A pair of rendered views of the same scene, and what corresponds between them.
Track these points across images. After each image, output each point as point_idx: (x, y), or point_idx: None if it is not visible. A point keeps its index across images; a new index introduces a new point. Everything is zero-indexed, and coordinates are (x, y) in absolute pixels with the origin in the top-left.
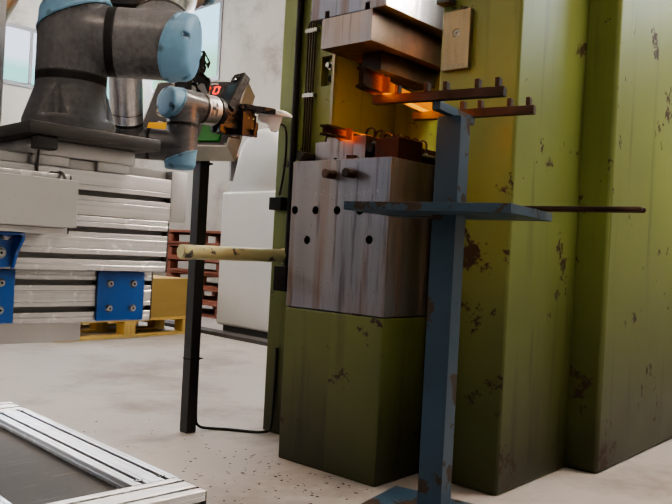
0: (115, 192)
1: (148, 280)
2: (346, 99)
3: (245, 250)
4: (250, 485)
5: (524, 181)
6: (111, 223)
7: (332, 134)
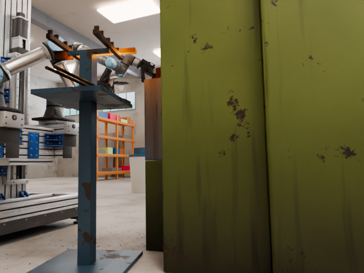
0: None
1: (5, 145)
2: None
3: None
4: (124, 236)
5: (174, 67)
6: None
7: (155, 77)
